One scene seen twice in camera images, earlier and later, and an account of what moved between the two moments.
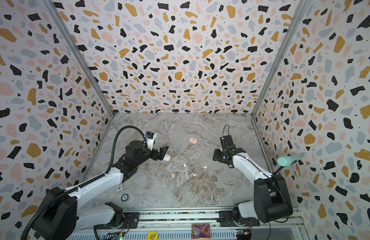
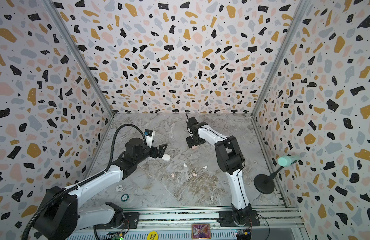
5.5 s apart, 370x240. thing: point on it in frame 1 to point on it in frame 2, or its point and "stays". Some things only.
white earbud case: [167, 157] stays
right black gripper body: [226, 154] to [193, 141]
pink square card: [201, 231] stays
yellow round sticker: [152, 235] stays
